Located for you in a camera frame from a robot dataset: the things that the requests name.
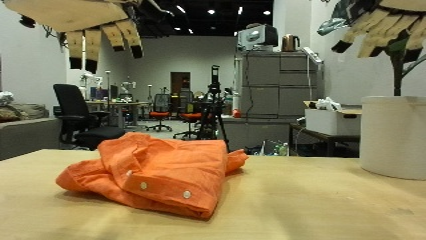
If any orange button shirt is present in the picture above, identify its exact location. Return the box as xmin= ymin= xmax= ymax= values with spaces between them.
xmin=55 ymin=131 xmax=251 ymax=221

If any dark green potted plant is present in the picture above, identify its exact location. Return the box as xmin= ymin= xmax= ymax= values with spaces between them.
xmin=317 ymin=17 xmax=426 ymax=98

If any white power strip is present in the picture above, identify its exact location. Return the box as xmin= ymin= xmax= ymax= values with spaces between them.
xmin=303 ymin=46 xmax=325 ymax=65

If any copper kettle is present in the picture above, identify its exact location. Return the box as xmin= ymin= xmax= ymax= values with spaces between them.
xmin=281 ymin=33 xmax=303 ymax=53

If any white plastic bag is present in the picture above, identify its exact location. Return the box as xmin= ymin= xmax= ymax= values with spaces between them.
xmin=315 ymin=96 xmax=344 ymax=112

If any grey box monitor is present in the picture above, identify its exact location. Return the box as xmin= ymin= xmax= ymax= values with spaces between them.
xmin=236 ymin=23 xmax=280 ymax=52

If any black office chair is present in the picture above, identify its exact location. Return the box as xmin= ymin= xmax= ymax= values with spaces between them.
xmin=52 ymin=83 xmax=127 ymax=151

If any tall grey drawer cabinet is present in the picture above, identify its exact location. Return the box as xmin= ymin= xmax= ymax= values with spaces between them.
xmin=239 ymin=49 xmax=327 ymax=121

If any white storage box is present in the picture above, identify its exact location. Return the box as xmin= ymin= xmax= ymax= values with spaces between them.
xmin=304 ymin=106 xmax=363 ymax=136

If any long lab desk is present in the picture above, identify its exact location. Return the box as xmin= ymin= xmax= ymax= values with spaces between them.
xmin=86 ymin=100 xmax=151 ymax=130

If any white round plant pot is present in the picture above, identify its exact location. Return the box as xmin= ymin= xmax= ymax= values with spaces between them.
xmin=360 ymin=95 xmax=426 ymax=181

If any brown sofa pillow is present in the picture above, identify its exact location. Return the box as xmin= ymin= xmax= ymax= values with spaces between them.
xmin=0 ymin=105 xmax=24 ymax=123

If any brown door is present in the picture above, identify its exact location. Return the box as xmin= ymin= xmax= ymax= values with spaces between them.
xmin=169 ymin=71 xmax=193 ymax=98

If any dark side table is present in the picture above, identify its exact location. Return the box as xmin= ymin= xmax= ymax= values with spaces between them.
xmin=288 ymin=122 xmax=363 ymax=158

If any orange seat office chair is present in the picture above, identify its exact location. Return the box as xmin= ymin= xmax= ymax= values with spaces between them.
xmin=172 ymin=89 xmax=204 ymax=141
xmin=146 ymin=93 xmax=175 ymax=132

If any grey sofa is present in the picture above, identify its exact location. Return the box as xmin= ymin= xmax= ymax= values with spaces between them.
xmin=0 ymin=102 xmax=63 ymax=161

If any low grey cabinet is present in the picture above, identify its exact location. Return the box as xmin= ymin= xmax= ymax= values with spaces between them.
xmin=220 ymin=116 xmax=295 ymax=149

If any green plastic bottle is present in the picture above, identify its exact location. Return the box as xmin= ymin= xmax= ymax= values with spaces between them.
xmin=277 ymin=141 xmax=291 ymax=157

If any black cabinet cable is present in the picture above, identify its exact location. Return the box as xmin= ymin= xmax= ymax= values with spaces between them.
xmin=243 ymin=49 xmax=255 ymax=121

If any black camera tripod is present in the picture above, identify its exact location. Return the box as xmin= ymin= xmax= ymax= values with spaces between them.
xmin=193 ymin=64 xmax=231 ymax=153

